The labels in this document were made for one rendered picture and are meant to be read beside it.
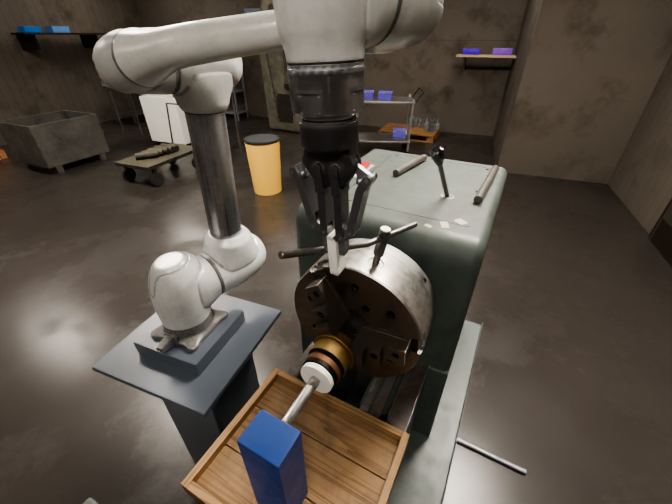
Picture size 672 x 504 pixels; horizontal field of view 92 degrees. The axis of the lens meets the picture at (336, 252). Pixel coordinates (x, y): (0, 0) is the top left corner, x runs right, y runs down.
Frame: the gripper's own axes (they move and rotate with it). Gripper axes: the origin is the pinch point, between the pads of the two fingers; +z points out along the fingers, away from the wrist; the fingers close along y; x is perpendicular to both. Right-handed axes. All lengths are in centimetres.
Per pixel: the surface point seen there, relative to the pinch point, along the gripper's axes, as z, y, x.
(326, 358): 21.8, -1.2, -3.7
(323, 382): 25.2, -0.5, -6.4
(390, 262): 10.9, 3.7, 16.0
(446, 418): 81, 21, 33
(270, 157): 76, -223, 251
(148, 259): 122, -239, 90
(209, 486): 44, -17, -25
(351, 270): 10.2, -2.0, 9.2
